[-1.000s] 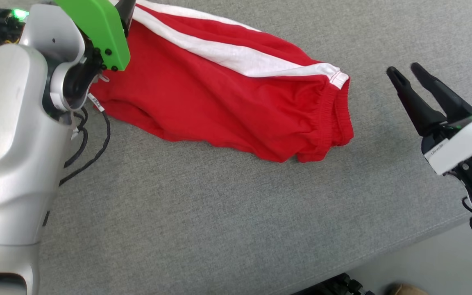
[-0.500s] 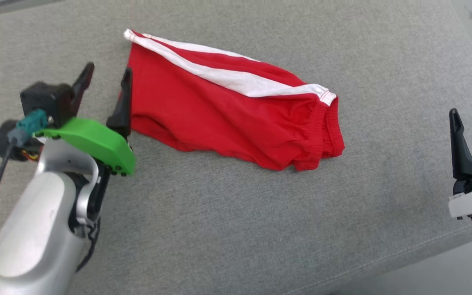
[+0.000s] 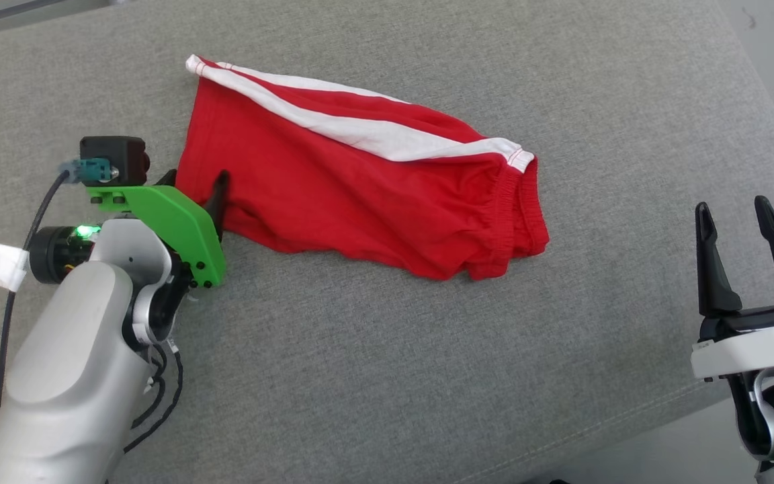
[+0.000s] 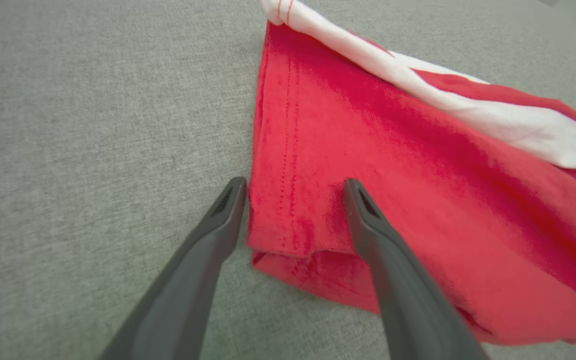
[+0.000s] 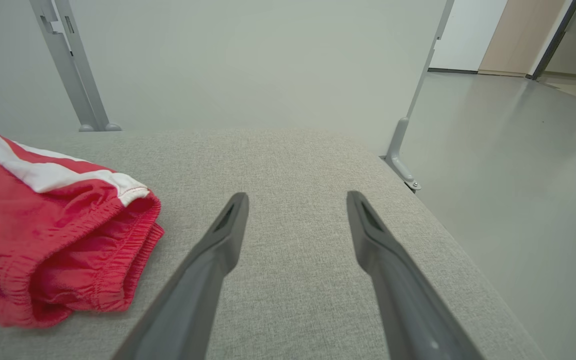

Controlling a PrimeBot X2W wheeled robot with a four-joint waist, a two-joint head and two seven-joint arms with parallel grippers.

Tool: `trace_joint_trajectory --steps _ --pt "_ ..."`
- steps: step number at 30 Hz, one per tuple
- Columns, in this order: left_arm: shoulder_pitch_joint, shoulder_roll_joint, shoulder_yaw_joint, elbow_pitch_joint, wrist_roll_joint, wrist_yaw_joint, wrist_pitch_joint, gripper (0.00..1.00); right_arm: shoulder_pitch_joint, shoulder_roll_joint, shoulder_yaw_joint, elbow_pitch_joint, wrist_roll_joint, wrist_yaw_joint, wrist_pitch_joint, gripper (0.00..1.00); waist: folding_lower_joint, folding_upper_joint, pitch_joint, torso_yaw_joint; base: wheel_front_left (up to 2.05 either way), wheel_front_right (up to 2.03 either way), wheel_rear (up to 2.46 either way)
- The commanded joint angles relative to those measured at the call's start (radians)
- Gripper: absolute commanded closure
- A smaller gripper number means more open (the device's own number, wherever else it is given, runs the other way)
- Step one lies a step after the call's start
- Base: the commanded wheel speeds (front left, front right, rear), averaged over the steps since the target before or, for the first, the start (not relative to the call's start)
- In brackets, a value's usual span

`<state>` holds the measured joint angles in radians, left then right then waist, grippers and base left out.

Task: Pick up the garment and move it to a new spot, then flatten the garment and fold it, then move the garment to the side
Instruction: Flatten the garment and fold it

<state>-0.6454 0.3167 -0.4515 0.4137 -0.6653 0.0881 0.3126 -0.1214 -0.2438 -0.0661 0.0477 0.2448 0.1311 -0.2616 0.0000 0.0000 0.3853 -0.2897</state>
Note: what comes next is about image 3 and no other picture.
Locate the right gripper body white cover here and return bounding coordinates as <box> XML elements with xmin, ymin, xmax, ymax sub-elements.
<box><xmin>691</xmin><ymin>299</ymin><xmax>774</xmax><ymax>382</ymax></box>

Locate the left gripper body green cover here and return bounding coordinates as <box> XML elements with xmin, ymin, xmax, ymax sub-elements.
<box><xmin>87</xmin><ymin>185</ymin><xmax>226</xmax><ymax>288</ymax></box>

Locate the red shorts white stripe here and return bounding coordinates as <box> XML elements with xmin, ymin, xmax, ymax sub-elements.
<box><xmin>175</xmin><ymin>54</ymin><xmax>550</xmax><ymax>282</ymax></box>

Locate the black cable teal plug left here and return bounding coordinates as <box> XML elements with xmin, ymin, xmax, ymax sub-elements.
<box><xmin>0</xmin><ymin>158</ymin><xmax>120</xmax><ymax>417</ymax></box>

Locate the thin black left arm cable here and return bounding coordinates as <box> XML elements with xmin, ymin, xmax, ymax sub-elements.
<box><xmin>124</xmin><ymin>336</ymin><xmax>184</xmax><ymax>452</ymax></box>

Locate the grey metal frame rail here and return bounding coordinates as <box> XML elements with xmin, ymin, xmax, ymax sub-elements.
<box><xmin>0</xmin><ymin>0</ymin><xmax>71</xmax><ymax>38</ymax></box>

